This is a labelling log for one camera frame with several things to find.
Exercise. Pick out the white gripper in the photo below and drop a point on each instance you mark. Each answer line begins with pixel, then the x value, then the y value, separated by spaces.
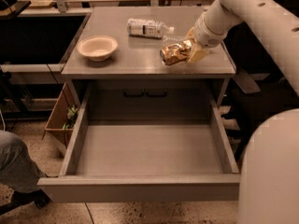
pixel 207 34

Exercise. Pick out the crushed orange soda can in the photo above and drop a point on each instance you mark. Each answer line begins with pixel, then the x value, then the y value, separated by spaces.
pixel 175 53

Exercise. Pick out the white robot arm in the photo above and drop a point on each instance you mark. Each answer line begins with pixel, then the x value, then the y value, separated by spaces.
pixel 262 38

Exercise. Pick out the grey cabinet counter unit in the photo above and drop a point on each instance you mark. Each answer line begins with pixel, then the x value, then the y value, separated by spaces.
pixel 194 91

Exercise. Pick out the grey open top drawer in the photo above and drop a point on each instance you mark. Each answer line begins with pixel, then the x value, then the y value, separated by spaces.
pixel 115 161

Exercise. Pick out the clear plastic water bottle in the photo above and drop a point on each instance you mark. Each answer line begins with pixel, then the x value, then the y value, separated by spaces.
pixel 172 39

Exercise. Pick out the white labelled plastic bottle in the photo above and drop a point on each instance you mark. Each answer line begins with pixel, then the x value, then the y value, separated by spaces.
pixel 148 28

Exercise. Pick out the black office chair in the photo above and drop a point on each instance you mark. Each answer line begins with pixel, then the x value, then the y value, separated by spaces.
pixel 258 90

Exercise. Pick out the white paper bowl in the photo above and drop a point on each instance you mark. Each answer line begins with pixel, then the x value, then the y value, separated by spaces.
pixel 98 47

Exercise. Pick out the green item in box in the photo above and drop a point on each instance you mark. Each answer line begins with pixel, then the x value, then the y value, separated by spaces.
pixel 71 117

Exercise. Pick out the brown cardboard box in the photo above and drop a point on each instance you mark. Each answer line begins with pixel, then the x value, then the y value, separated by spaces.
pixel 58 117

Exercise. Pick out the person's leg in jeans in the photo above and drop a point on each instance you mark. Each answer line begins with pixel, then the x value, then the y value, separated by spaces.
pixel 17 170

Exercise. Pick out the black shoe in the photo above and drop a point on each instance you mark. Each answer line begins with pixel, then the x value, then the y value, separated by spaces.
pixel 39 198

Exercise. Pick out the black right drawer handle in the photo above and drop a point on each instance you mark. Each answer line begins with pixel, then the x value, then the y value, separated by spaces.
pixel 156 93

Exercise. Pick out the black drawer handle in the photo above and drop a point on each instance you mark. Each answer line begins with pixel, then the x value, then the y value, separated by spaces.
pixel 133 93
pixel 156 93

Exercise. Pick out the black left drawer handle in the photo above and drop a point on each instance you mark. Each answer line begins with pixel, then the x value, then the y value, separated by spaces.
pixel 133 93

